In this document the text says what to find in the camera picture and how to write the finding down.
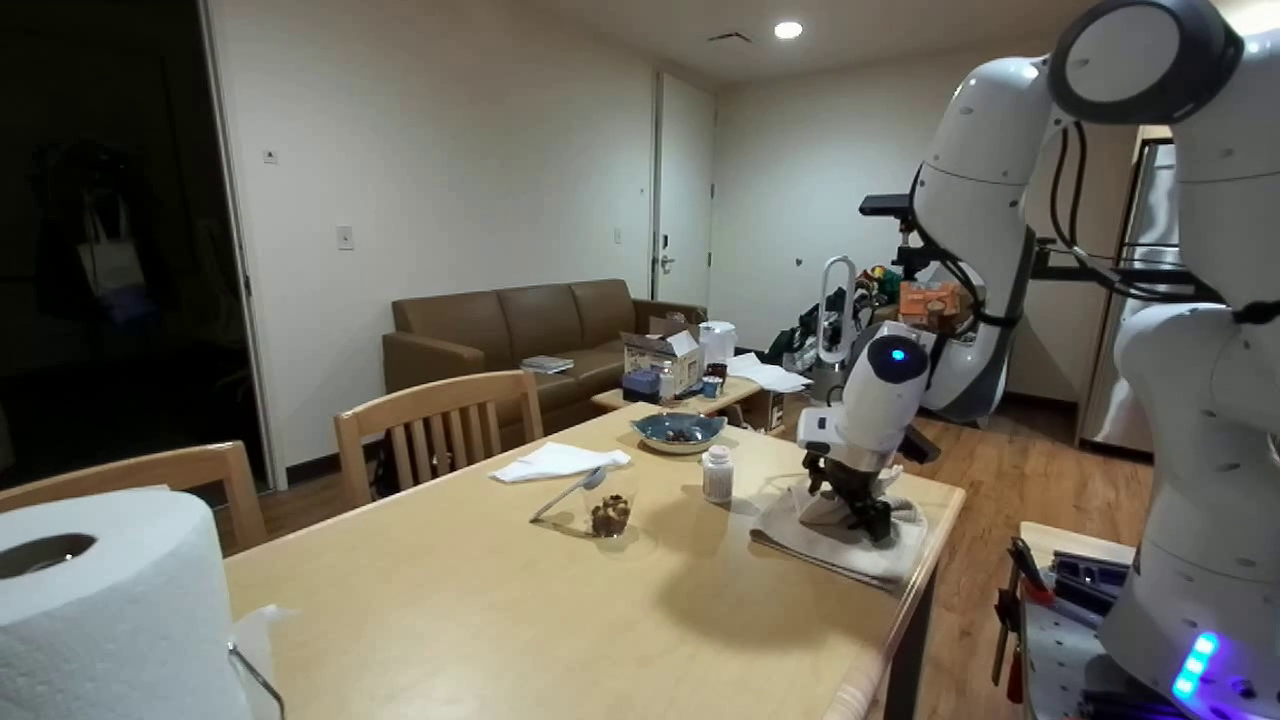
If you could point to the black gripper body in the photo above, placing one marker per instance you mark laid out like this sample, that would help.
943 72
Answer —
852 487

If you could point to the white paper towel roll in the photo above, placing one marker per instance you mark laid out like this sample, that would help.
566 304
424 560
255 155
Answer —
116 609

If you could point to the white tote bag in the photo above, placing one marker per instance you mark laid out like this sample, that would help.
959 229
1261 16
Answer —
115 266

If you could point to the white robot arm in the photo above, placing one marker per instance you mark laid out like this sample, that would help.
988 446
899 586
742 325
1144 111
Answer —
1198 617

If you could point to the blue ceramic plate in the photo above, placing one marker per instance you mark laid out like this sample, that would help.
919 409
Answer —
677 434

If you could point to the white pill bottle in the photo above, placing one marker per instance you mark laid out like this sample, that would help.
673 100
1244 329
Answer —
716 476

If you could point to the side cart with tools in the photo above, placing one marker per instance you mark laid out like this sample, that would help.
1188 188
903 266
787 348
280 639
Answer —
1048 661

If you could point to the stainless steel refrigerator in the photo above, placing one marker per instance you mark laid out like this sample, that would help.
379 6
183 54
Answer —
1144 247

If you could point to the white paper napkin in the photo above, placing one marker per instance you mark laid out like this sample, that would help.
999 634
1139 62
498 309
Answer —
545 461

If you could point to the white papers on table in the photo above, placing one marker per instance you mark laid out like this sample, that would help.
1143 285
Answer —
764 378

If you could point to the cardboard box on table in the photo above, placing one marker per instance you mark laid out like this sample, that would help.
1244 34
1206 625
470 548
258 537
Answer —
662 364

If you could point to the brown leather sofa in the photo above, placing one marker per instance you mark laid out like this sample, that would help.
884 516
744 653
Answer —
576 322

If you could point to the white door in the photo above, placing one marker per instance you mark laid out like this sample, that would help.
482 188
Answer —
681 195

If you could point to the beige towel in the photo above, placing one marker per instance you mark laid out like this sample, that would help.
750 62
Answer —
821 533

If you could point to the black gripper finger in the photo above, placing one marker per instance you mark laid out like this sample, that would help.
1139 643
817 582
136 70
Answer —
817 483
879 526

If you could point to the wooden coffee table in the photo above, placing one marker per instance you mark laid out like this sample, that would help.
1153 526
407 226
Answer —
734 398

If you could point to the near wooden chair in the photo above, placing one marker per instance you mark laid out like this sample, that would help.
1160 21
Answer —
198 466

